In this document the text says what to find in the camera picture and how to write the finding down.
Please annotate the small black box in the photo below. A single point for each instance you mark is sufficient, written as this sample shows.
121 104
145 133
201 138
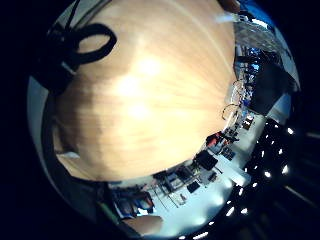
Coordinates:
193 186

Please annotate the black computer monitor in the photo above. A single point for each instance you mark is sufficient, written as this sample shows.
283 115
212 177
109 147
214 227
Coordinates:
206 160

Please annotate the group of ceiling lamps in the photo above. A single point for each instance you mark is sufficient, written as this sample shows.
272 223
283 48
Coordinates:
266 174

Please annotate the red object on desk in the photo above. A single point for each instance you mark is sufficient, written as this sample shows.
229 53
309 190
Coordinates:
213 139

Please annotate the large dark partition panel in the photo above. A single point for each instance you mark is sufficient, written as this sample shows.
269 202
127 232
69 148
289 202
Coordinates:
270 88

